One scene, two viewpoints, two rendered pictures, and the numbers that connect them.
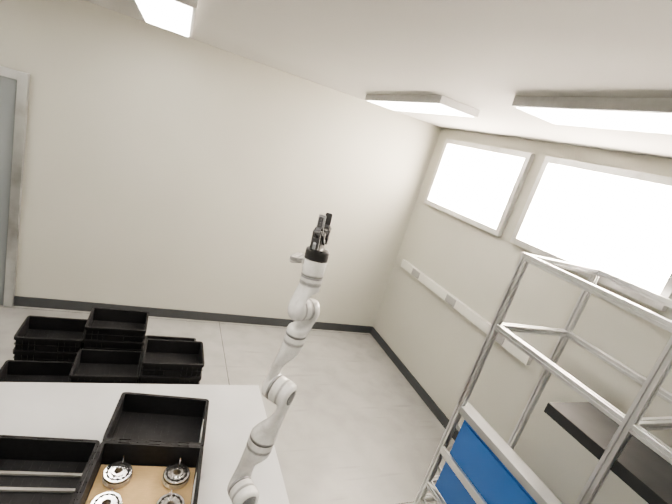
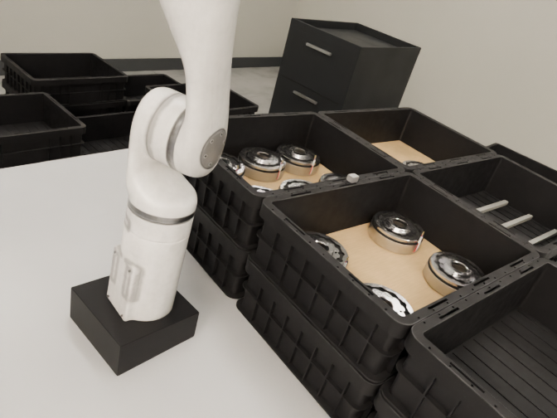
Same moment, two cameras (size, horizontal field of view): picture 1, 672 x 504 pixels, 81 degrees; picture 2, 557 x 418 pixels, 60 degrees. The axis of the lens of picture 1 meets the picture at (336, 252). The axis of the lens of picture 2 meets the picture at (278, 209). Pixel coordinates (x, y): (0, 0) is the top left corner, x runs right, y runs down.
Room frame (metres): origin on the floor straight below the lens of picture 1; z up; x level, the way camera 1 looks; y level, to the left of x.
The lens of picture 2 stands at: (1.69, -0.08, 1.30)
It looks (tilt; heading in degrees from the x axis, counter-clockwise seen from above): 30 degrees down; 151
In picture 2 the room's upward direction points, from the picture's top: 16 degrees clockwise
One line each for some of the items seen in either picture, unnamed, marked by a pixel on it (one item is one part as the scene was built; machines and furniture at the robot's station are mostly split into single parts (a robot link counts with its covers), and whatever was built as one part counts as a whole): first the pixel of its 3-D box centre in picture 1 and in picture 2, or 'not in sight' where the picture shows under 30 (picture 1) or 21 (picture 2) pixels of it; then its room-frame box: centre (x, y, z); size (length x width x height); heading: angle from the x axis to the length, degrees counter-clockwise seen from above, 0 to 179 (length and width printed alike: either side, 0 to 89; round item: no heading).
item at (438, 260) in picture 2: (118, 471); (457, 269); (1.22, 0.57, 0.86); 0.10 x 0.10 x 0.01
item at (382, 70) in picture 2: not in sight; (332, 113); (-0.60, 1.38, 0.45); 0.62 x 0.45 x 0.90; 115
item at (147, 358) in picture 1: (169, 377); not in sight; (2.45, 0.90, 0.37); 0.40 x 0.30 x 0.45; 115
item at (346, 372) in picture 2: not in sight; (372, 304); (1.19, 0.45, 0.76); 0.40 x 0.30 x 0.12; 107
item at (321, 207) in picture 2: (144, 485); (393, 258); (1.19, 0.45, 0.87); 0.40 x 0.30 x 0.11; 107
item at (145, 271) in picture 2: not in sight; (152, 255); (1.13, 0.06, 0.84); 0.09 x 0.09 x 0.17; 19
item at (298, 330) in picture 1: (303, 318); not in sight; (1.18, 0.04, 1.74); 0.09 x 0.07 x 0.14; 134
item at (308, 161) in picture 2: not in sight; (298, 153); (0.80, 0.44, 0.86); 0.10 x 0.10 x 0.01
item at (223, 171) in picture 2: not in sight; (291, 150); (0.90, 0.36, 0.92); 0.40 x 0.30 x 0.02; 107
